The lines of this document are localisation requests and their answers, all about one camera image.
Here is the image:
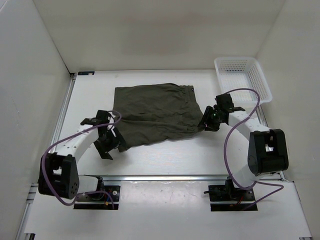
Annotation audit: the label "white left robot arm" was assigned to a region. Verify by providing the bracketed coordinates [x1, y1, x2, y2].
[38, 110, 127, 206]

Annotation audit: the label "white plastic mesh basket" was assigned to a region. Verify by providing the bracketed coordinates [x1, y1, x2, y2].
[214, 56, 273, 104]

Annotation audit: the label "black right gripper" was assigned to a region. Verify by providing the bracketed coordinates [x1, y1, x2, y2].
[197, 105, 224, 132]

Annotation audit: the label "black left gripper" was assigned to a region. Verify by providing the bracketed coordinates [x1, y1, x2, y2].
[93, 126, 126, 160]

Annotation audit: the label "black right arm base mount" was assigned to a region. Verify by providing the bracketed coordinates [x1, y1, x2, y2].
[203, 179, 258, 212]

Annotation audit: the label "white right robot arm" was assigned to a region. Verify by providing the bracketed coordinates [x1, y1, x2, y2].
[197, 93, 289, 200]

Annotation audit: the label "aluminium frame rail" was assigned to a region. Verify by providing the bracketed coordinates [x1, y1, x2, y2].
[24, 70, 270, 240]

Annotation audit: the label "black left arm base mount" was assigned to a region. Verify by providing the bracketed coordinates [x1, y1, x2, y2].
[73, 176, 121, 211]

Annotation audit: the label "olive green shorts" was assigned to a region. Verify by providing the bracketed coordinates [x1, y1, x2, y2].
[113, 83, 203, 152]

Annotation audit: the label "small blue corner label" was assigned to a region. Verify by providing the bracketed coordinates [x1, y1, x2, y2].
[77, 71, 95, 76]

